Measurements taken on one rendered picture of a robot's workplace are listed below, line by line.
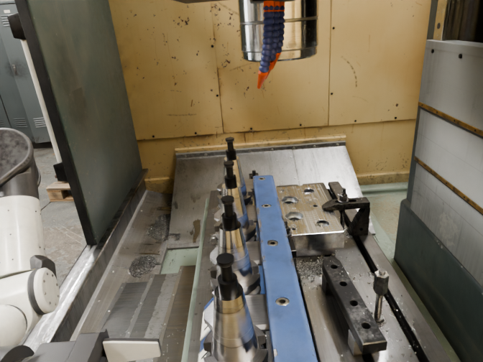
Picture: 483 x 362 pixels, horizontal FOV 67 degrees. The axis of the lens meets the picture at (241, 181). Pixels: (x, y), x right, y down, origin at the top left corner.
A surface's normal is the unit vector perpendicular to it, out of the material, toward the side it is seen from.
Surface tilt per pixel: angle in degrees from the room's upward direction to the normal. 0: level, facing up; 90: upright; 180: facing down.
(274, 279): 0
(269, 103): 90
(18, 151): 47
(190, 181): 24
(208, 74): 90
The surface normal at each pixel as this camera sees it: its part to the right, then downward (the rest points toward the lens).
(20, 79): 0.22, 0.39
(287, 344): -0.07, -0.91
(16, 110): -0.08, 0.40
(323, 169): -0.06, -0.66
